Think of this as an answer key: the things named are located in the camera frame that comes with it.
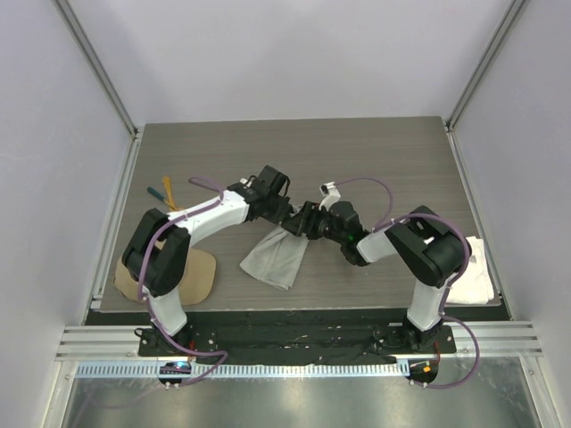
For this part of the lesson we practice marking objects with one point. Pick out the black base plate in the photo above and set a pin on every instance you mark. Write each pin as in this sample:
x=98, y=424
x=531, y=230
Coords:
x=297, y=338

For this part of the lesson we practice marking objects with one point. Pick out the white slotted cable duct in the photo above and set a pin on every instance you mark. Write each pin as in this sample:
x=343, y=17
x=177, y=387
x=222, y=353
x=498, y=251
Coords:
x=174, y=369

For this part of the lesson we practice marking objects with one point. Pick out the left aluminium frame post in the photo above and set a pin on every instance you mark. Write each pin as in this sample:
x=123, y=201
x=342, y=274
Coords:
x=81, y=38

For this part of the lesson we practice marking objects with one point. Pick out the white folded towel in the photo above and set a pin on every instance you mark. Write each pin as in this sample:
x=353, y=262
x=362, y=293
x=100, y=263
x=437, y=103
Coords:
x=475, y=285

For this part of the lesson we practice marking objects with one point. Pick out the right aluminium frame post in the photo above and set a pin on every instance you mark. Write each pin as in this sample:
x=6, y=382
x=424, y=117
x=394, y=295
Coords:
x=499, y=38

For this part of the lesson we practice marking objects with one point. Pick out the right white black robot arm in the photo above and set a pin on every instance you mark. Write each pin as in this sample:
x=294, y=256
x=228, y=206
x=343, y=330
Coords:
x=434, y=251

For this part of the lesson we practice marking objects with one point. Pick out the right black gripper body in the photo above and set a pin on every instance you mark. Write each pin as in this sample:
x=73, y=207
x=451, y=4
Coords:
x=323, y=226

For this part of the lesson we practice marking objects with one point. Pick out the grey cloth napkin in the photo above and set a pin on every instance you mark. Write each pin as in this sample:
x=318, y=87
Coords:
x=276, y=259

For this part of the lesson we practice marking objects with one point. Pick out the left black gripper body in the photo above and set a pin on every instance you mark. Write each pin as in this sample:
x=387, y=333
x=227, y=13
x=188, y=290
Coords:
x=277, y=209

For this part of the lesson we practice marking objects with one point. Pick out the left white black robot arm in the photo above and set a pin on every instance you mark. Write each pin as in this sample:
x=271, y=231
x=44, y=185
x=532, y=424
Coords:
x=157, y=253

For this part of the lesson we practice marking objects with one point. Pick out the beige cap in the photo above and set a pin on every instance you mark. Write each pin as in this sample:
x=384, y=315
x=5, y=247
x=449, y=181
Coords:
x=195, y=286

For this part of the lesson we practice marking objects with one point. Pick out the aluminium frame post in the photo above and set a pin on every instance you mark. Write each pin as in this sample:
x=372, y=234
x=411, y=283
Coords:
x=499, y=38
x=81, y=38

